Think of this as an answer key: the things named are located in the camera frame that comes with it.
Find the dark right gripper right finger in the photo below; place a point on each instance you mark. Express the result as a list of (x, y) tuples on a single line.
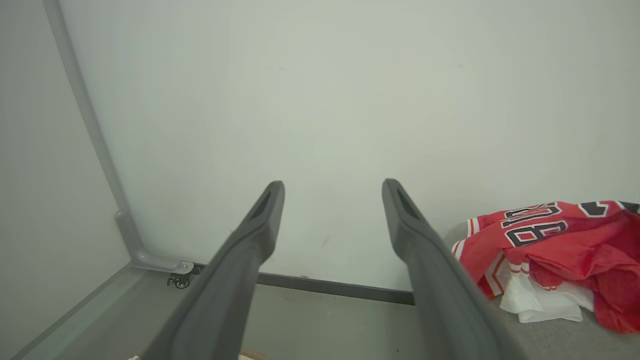
[(440, 290)]

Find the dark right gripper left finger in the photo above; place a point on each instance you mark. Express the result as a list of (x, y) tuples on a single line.
[(225, 290)]

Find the red basketball jersey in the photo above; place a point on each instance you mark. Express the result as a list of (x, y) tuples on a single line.
[(485, 245)]

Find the white garment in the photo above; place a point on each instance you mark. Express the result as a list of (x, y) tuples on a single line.
[(540, 305)]

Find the black caster wheel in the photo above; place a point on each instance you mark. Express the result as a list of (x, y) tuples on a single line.
[(180, 281)]

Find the black baseboard strip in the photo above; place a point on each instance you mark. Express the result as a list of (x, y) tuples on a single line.
[(325, 286)]

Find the grey metal partition frame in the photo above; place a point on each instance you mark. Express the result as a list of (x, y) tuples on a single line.
[(100, 150)]

